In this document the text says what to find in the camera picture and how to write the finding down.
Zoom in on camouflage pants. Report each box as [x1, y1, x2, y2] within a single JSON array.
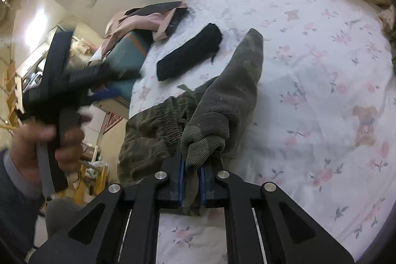
[[118, 29, 264, 209]]

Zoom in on grey blue sleeve forearm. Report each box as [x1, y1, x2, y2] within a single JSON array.
[[1, 149, 44, 259]]

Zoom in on person's left hand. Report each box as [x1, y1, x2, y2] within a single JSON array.
[[9, 121, 85, 185]]

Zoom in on white floral bed sheet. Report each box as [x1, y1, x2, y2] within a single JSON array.
[[129, 0, 395, 260]]

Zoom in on pink and black jacket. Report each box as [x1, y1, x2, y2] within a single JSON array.
[[99, 1, 188, 56]]

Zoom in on folded black garment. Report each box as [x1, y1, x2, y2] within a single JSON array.
[[156, 24, 223, 81]]

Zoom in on green garment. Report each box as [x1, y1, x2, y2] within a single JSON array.
[[390, 34, 396, 74]]

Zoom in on pink ruffled cloth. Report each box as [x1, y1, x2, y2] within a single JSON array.
[[379, 5, 395, 33]]

